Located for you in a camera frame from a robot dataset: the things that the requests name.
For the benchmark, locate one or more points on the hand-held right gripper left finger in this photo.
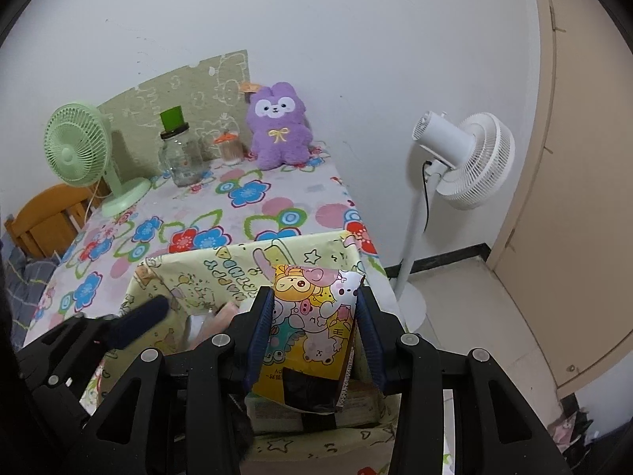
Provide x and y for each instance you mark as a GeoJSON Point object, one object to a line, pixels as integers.
{"type": "Point", "coordinates": [259, 336]}

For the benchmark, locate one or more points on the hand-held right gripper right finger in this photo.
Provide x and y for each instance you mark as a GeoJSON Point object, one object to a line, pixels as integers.
{"type": "Point", "coordinates": [371, 336]}

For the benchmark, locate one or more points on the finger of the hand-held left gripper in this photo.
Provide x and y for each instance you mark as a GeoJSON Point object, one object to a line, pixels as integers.
{"type": "Point", "coordinates": [143, 316]}

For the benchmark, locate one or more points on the cartoon print tissue packet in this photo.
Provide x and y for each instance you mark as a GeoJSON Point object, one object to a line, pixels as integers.
{"type": "Point", "coordinates": [306, 316]}

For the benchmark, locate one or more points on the yellow cartoon print storage box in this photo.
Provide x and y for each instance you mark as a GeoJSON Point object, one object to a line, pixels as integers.
{"type": "Point", "coordinates": [212, 267]}

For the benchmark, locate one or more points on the pink soft cloth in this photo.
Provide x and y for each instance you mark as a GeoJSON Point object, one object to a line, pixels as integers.
{"type": "Point", "coordinates": [222, 316]}

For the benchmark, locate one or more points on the grey plaid blanket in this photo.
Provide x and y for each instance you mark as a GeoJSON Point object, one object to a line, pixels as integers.
{"type": "Point", "coordinates": [29, 297]}

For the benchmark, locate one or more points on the floral tablecloth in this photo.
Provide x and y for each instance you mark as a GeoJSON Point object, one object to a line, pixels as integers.
{"type": "Point", "coordinates": [296, 198]}

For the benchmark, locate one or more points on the wooden chair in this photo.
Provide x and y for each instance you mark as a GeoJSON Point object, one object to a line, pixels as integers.
{"type": "Point", "coordinates": [44, 212]}

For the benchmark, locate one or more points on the glass jar green lid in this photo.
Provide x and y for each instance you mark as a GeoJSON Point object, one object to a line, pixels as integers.
{"type": "Point", "coordinates": [180, 163]}

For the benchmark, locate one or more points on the green desk fan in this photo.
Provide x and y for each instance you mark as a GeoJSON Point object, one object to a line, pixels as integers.
{"type": "Point", "coordinates": [74, 143]}

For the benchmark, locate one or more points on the small jar orange lid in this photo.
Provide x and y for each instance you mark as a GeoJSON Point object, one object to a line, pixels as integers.
{"type": "Point", "coordinates": [230, 151]}

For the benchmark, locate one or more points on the purple plush bunny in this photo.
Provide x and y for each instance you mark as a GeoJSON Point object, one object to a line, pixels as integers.
{"type": "Point", "coordinates": [279, 143]}

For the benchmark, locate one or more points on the white standing fan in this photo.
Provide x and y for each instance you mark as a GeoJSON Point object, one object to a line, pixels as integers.
{"type": "Point", "coordinates": [445, 138]}

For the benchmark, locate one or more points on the green patterned board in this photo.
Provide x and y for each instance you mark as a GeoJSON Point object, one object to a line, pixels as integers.
{"type": "Point", "coordinates": [148, 104]}

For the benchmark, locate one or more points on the dark printed bag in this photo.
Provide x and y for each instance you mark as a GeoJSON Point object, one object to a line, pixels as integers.
{"type": "Point", "coordinates": [573, 430]}

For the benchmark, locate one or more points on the beige door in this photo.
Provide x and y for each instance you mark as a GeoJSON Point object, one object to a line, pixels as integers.
{"type": "Point", "coordinates": [583, 208]}

